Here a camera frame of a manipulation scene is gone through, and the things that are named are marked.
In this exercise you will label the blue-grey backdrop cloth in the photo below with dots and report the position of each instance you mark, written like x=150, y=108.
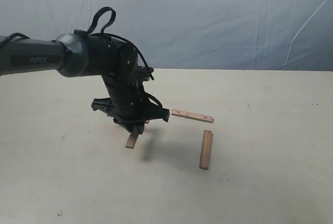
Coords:
x=203, y=34

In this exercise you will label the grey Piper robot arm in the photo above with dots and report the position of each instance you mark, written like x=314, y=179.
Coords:
x=81, y=54

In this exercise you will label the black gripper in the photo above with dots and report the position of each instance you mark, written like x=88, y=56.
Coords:
x=135, y=115

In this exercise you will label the wooden stick with holes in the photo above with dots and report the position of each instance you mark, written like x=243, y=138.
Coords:
x=192, y=116

